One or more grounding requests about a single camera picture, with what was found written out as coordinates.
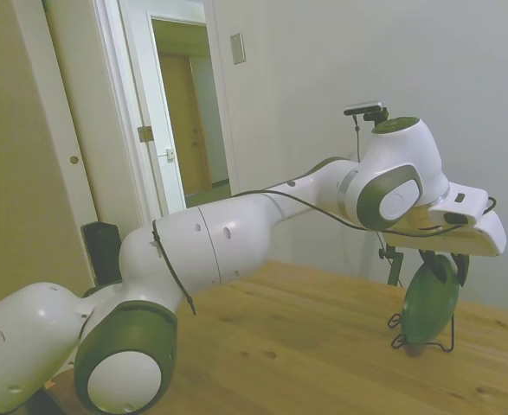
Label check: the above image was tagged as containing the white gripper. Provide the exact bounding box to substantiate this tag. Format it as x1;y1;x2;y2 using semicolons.
379;210;507;288

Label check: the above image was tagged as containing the green plate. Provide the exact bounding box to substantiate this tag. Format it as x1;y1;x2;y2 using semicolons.
400;254;462;348

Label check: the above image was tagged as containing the brown wooden door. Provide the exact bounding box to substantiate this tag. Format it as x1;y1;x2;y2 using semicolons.
157;52;214;196

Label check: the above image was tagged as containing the black box device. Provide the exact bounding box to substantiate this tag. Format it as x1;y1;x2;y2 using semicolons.
81;220;124;287

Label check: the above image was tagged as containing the white door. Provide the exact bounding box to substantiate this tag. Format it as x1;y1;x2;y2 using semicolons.
13;0;145;226

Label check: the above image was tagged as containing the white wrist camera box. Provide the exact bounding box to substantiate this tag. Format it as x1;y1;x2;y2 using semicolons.
425;182;489;227

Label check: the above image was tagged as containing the black wire plate stand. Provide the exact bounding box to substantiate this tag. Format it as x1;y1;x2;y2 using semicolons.
386;312;458;354

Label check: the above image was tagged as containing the grey exterior camera cable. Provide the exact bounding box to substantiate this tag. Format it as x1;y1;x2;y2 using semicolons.
351;113;363;162

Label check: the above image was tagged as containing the black exterior camera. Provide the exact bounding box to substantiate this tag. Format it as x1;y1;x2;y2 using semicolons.
343;100;387;118

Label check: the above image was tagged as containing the beige wall switch plate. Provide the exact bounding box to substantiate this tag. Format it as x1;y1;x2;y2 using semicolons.
228;31;248;67

